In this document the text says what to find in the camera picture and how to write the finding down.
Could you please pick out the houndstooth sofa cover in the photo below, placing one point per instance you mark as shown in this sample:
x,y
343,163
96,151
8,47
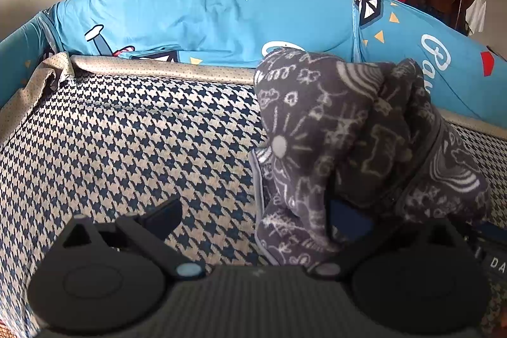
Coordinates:
x,y
138,148

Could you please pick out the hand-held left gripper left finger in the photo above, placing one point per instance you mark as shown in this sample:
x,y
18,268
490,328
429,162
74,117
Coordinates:
x,y
168,213

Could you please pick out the teal printed armrest cushion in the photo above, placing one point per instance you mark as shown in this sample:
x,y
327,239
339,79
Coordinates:
x,y
19,57

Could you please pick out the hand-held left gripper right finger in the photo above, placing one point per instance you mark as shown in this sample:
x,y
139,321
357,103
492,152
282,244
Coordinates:
x,y
350,221

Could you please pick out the blue cushion with white star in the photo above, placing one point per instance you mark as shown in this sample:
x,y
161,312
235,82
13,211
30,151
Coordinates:
x,y
198,17

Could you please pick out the white tablecloth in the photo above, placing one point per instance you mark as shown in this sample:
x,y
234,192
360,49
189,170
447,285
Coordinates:
x,y
477,13

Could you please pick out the grey doodle-print fleece jacket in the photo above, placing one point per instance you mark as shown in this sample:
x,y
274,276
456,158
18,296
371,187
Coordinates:
x,y
317,116

